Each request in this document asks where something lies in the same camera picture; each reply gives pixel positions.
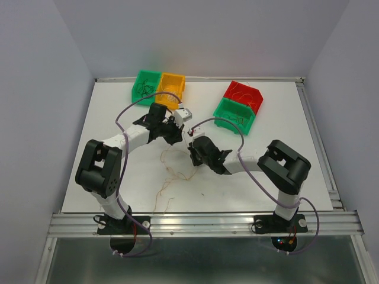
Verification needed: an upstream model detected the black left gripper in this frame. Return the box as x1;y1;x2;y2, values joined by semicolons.
158;116;184;146

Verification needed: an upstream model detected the white thin wire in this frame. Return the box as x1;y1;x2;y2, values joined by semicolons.
162;85;182;103

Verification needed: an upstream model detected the brown thin wire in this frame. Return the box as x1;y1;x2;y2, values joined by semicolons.
136;78;156;100

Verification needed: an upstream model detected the green plastic bin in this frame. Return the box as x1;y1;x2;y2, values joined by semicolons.
131;69;162;107
213;98;256;135

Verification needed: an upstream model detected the red plastic bin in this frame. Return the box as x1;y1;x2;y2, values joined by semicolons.
223;80;264;115

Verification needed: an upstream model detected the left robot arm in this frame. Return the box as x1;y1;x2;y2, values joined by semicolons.
75;103;192;233

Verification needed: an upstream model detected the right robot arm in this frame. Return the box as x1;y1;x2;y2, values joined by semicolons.
188;136;311;231

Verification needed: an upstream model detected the yellow plastic bin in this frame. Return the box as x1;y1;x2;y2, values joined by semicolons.
155;72;185;109

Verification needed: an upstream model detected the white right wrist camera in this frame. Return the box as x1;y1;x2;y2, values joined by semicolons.
188;126;205;140

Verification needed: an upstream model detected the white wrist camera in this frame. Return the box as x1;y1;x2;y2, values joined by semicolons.
173;103;192;128
188;126;205;140

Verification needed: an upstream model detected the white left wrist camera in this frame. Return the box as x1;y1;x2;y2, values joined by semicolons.
173;103;192;128

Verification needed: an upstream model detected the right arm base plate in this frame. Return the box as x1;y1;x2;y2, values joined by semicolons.
253;213;308;234

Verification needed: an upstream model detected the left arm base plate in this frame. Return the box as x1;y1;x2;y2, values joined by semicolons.
93;214;148;235

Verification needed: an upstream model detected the aluminium front rail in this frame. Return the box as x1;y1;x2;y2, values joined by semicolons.
47;211;364;238

